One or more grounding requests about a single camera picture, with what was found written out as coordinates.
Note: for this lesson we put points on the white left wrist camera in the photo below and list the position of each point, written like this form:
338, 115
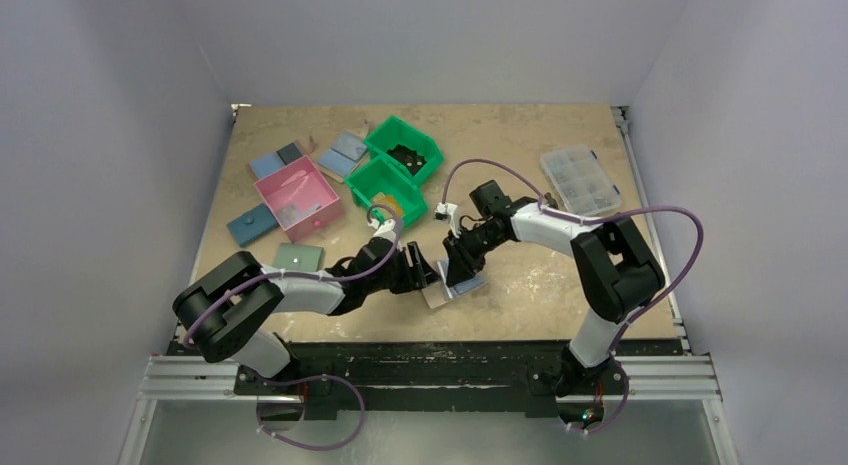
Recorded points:
384, 228

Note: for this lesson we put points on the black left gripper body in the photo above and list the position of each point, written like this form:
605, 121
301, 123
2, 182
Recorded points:
393, 278

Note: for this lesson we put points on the blue grey open card holder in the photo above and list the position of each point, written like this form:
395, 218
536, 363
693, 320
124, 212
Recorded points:
270, 163

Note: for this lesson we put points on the dark blue closed card holder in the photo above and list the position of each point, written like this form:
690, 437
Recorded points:
252, 225

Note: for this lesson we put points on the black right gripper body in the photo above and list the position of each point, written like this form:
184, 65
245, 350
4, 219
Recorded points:
457, 254

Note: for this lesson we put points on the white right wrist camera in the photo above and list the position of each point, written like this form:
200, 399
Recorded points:
449, 213

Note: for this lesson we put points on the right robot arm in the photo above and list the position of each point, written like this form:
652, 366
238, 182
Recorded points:
618, 272

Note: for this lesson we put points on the aluminium frame rail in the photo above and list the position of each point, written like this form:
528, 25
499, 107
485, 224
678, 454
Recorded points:
619, 114
188, 413

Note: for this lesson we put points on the pink box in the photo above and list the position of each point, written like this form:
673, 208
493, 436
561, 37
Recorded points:
300, 199

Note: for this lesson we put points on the green bin with black parts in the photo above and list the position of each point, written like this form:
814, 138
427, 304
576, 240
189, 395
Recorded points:
394, 131

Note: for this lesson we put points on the black parts in bin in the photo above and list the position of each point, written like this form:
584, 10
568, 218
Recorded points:
408, 159

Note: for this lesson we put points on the aluminium front frame rail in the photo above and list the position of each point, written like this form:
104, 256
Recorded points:
188, 413

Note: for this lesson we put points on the clear plastic screw organizer box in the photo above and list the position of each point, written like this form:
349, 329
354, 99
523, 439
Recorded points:
582, 184

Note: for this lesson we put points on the yellow card in bin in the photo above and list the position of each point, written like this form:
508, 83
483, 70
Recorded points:
390, 202

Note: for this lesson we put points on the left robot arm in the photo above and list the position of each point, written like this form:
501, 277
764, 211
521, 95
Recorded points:
224, 311

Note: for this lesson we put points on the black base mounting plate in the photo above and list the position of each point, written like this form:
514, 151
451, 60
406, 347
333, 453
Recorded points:
465, 376

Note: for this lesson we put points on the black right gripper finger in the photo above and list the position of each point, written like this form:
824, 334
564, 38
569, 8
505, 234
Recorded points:
475, 260
460, 267

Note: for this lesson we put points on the green closed card holder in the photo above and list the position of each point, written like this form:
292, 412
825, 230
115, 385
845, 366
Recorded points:
298, 257

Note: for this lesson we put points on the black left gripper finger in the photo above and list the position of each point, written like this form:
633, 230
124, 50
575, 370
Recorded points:
418, 277
416, 256

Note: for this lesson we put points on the light blue open card holder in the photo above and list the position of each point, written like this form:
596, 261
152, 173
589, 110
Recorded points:
343, 157

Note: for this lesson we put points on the aluminium frame rail right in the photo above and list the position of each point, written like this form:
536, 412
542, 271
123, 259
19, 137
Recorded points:
619, 114

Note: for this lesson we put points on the beige leather card holder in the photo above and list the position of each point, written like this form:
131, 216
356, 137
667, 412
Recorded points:
439, 293

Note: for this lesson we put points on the green bin with yellow card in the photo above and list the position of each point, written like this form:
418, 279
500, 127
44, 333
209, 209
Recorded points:
379, 176

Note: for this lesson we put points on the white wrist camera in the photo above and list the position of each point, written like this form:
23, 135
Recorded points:
449, 213
384, 228

